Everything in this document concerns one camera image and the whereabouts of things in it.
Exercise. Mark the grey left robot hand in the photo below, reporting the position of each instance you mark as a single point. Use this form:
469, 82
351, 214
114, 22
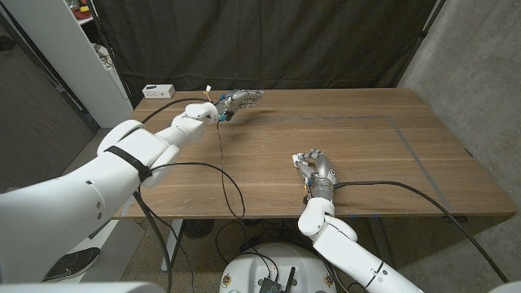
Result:
240, 99

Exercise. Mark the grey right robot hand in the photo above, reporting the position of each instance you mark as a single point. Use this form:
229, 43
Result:
321, 171

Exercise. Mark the white airpods case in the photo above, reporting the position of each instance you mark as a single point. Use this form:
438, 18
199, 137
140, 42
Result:
299, 158

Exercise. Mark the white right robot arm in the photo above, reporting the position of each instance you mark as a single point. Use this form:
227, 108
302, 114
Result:
338, 240

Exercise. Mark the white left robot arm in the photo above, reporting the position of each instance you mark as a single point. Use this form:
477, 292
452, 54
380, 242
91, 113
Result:
122, 163

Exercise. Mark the black curtain backdrop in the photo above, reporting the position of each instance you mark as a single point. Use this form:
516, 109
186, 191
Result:
264, 40

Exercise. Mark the white power strip box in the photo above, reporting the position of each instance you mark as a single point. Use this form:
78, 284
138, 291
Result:
158, 91

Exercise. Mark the grey table leg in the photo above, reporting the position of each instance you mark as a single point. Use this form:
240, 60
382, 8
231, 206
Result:
173, 244
380, 240

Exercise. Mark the white robot torso base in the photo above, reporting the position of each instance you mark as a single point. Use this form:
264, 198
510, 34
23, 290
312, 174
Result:
260, 264

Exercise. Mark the black antenna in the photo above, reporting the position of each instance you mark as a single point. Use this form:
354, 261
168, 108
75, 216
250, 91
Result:
290, 278

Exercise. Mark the round black floor fan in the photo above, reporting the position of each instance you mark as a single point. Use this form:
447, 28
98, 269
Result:
197, 228

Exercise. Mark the red bowl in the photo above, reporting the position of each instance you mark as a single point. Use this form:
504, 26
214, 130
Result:
82, 15

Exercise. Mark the white shelf cabinet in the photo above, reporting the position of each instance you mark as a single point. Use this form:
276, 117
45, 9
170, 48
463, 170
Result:
61, 53

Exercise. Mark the black sneaker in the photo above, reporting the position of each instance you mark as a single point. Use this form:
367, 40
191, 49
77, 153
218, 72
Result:
71, 264

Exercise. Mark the white robot head cover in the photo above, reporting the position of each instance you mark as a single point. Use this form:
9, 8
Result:
81, 288

